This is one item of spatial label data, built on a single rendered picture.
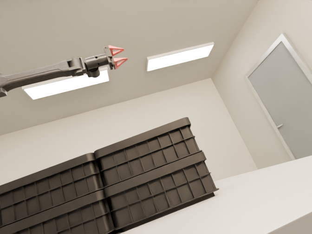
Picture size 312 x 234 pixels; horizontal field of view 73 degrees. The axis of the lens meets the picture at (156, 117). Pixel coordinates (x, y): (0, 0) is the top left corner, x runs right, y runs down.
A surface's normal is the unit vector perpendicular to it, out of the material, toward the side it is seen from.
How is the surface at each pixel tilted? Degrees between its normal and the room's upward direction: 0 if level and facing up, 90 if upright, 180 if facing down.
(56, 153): 90
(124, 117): 90
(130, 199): 90
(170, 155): 90
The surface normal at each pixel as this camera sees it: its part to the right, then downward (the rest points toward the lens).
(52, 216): -0.07, -0.32
